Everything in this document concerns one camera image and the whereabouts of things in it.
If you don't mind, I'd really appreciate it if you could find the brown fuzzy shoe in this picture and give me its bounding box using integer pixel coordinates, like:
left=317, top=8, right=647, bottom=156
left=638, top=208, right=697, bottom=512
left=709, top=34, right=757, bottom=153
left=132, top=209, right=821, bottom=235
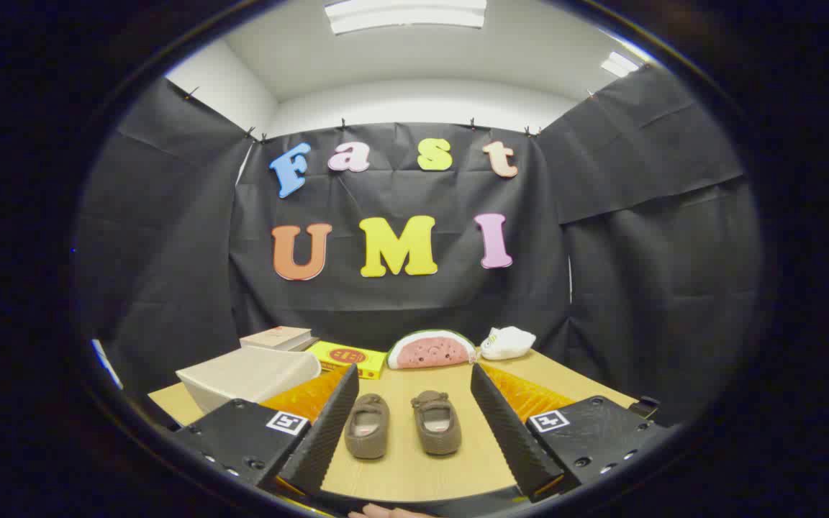
left=344, top=393, right=391, bottom=460
left=411, top=390, right=463, bottom=456

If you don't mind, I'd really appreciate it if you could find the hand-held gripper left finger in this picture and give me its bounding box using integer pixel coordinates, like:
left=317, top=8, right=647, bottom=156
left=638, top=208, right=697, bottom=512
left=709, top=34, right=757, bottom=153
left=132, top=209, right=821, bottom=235
left=170, top=363, right=361, bottom=497

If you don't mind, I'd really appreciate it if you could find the yellow book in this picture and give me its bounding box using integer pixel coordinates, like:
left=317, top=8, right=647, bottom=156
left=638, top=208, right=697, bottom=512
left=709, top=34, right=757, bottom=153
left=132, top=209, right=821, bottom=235
left=305, top=340, right=387, bottom=380

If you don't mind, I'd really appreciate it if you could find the long ceiling light panel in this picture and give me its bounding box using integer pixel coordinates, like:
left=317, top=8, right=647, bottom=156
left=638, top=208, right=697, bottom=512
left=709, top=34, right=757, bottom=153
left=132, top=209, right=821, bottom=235
left=324, top=0, right=488, bottom=35

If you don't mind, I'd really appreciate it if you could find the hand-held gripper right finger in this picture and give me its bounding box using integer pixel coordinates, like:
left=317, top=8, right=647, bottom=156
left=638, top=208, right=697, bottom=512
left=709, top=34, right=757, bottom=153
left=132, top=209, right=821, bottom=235
left=470, top=362, right=667, bottom=503

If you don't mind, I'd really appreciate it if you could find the black backdrop cloth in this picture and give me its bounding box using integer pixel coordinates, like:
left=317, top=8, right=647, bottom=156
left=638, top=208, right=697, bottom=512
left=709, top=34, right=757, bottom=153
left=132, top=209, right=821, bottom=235
left=73, top=65, right=764, bottom=425

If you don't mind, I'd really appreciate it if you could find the white plush toy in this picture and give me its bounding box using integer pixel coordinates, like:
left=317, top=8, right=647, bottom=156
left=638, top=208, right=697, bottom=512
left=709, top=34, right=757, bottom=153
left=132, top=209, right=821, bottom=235
left=479, top=326, right=536, bottom=361

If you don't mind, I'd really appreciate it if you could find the watermelon slice plush toy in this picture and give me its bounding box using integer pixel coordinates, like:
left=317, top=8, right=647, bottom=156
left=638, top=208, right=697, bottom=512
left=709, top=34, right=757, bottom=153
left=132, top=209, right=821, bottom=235
left=386, top=330, right=477, bottom=371

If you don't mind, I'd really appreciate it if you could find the cream fabric storage box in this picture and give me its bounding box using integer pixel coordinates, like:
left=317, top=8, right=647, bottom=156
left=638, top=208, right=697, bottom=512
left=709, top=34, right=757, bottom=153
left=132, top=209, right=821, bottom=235
left=176, top=347, right=323, bottom=414

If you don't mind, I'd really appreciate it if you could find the small ceiling light panel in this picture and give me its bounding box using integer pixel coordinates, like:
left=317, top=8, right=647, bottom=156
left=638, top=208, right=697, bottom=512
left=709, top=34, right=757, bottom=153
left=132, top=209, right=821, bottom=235
left=599, top=50, right=642, bottom=78

